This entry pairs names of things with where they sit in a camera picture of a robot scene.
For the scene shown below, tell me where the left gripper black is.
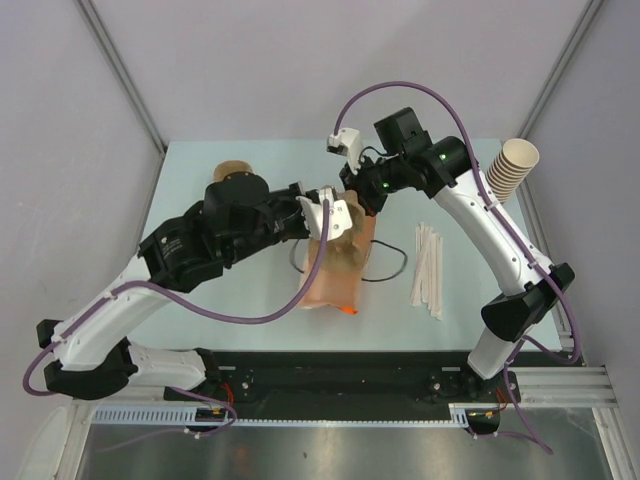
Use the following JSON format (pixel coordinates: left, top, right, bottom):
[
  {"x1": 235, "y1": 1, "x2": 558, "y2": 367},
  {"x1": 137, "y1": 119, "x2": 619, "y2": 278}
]
[{"x1": 224, "y1": 181, "x2": 318, "y2": 265}]

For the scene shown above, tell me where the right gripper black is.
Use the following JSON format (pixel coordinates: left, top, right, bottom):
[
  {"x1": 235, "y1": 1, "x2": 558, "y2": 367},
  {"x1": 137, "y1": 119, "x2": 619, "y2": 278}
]
[{"x1": 340, "y1": 153, "x2": 408, "y2": 218}]

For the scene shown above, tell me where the single pulp cup carrier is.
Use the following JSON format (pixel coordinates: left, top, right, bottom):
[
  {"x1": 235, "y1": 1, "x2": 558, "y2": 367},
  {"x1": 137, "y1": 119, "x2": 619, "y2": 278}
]
[{"x1": 321, "y1": 190, "x2": 373, "y2": 272}]

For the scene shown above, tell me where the orange paper bag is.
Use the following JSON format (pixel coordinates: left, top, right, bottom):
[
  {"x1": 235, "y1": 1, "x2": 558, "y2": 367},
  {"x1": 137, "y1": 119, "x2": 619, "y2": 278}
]
[{"x1": 298, "y1": 216, "x2": 408, "y2": 315}]

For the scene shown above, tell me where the stack of paper cups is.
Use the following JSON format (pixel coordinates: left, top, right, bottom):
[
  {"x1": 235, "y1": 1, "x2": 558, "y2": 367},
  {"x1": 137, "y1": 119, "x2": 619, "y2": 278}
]
[{"x1": 487, "y1": 138, "x2": 540, "y2": 204}]

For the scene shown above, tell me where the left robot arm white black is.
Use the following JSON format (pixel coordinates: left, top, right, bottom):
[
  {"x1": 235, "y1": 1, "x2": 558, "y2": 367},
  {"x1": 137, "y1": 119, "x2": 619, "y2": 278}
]
[{"x1": 23, "y1": 173, "x2": 331, "y2": 400}]

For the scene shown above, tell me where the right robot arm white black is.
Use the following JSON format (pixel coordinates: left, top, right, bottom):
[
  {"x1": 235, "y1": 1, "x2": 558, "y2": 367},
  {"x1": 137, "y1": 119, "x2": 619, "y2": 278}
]
[{"x1": 327, "y1": 107, "x2": 575, "y2": 401}]

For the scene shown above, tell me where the brown pulp cup carrier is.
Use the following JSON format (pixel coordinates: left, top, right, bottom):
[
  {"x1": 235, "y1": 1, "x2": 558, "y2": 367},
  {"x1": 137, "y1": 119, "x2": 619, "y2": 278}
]
[{"x1": 213, "y1": 160, "x2": 254, "y2": 183}]

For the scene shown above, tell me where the bundle of wrapped straws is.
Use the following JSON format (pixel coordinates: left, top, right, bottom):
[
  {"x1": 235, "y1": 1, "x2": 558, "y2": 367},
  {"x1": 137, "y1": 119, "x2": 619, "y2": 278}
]
[{"x1": 410, "y1": 222, "x2": 444, "y2": 321}]

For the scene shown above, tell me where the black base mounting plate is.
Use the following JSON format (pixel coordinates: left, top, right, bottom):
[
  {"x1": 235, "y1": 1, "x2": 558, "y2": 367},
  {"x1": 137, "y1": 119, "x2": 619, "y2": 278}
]
[{"x1": 193, "y1": 351, "x2": 524, "y2": 423}]

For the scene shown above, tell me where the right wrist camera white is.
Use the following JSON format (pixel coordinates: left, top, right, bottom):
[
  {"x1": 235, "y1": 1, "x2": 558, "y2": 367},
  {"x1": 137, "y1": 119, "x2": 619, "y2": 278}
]
[{"x1": 327, "y1": 128, "x2": 364, "y2": 175}]

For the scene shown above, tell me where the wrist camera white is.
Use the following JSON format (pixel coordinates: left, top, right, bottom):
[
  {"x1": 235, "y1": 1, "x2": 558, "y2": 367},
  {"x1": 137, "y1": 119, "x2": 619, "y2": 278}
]
[
  {"x1": 296, "y1": 186, "x2": 353, "y2": 241},
  {"x1": 327, "y1": 128, "x2": 364, "y2": 175}
]

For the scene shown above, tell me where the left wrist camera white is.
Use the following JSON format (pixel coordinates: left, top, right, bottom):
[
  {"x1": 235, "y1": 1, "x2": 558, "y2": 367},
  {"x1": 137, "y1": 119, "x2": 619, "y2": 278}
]
[{"x1": 296, "y1": 186, "x2": 353, "y2": 241}]

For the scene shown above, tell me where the white cable duct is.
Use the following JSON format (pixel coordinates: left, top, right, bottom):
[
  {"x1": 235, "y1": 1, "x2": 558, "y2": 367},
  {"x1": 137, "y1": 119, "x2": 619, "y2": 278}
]
[{"x1": 92, "y1": 403, "x2": 471, "y2": 429}]

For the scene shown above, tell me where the aluminium rail frame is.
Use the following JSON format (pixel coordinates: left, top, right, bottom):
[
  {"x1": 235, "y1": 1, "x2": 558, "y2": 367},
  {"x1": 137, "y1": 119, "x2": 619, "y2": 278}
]
[{"x1": 77, "y1": 367, "x2": 639, "y2": 479}]

